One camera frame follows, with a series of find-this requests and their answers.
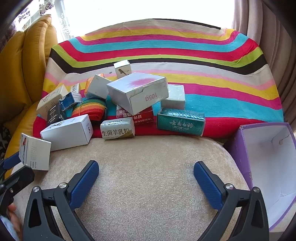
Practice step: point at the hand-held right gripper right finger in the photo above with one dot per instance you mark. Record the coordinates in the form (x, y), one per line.
(207, 185)

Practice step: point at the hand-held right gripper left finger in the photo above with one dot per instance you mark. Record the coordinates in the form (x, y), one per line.
(84, 183)

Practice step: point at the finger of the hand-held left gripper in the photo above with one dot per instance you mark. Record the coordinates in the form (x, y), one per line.
(19, 177)
(10, 160)

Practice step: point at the white box with fine text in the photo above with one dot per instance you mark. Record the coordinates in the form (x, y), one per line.
(34, 153)

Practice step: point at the black box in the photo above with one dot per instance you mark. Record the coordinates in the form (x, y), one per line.
(54, 114)

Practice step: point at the purple cardboard box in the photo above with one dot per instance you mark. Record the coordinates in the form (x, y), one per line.
(266, 162)

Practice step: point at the teal green box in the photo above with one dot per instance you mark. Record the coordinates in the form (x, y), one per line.
(180, 122)

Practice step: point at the cream box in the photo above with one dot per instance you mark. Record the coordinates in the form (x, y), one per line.
(49, 99)

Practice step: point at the small blue and white box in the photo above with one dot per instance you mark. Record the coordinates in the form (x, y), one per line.
(68, 100)

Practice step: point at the plain white box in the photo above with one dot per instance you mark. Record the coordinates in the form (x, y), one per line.
(98, 87)

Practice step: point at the small white box bird print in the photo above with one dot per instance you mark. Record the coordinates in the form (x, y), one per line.
(122, 68)

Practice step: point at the person's left hand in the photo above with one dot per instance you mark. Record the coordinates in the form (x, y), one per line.
(13, 217)

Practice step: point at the dark patterned cloth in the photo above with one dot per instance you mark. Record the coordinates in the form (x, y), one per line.
(2, 141)

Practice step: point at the long white box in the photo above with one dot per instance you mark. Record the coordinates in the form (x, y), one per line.
(67, 132)

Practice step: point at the beige seat cushion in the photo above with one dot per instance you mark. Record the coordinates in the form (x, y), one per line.
(143, 185)

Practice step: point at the silver and gold box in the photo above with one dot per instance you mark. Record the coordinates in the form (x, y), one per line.
(118, 128)

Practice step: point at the rainbow striped cloth roll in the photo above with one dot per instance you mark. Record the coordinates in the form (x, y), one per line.
(90, 109)

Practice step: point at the red box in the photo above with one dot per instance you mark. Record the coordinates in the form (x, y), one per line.
(144, 117)

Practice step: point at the pale greenish white box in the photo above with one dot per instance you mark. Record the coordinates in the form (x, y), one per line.
(173, 98)

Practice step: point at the yellow cushion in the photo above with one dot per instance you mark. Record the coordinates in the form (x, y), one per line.
(27, 58)

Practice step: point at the large white box pink print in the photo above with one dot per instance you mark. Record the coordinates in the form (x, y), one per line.
(138, 92)

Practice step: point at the striped colourful blanket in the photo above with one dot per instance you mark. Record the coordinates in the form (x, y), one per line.
(208, 69)

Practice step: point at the white lace curtain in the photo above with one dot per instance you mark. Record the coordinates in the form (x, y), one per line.
(62, 20)

